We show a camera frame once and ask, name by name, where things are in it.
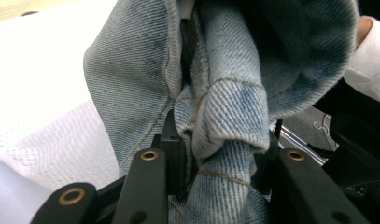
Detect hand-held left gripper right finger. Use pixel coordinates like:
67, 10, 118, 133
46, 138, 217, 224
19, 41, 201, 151
252, 119, 284, 194

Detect blue denim jeans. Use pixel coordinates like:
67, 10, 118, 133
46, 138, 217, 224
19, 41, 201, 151
83, 0, 361, 224

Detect metal floor rail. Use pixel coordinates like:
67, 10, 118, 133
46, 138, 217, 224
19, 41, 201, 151
273, 124, 327, 166

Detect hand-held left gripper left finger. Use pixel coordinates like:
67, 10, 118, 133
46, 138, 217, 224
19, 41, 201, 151
151, 108, 189, 200

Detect white mesh laundry bag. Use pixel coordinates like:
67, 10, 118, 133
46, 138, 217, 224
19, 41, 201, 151
0, 6, 123, 191

